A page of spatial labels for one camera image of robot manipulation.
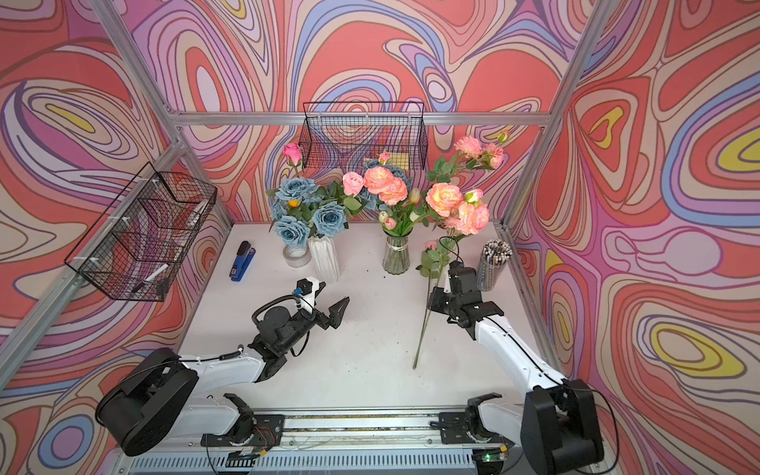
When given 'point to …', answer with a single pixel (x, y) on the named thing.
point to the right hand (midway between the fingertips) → (433, 303)
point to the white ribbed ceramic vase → (326, 258)
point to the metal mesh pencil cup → (494, 256)
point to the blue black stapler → (242, 261)
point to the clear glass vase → (396, 256)
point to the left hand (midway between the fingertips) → (339, 293)
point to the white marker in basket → (150, 277)
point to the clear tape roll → (297, 257)
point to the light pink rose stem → (431, 265)
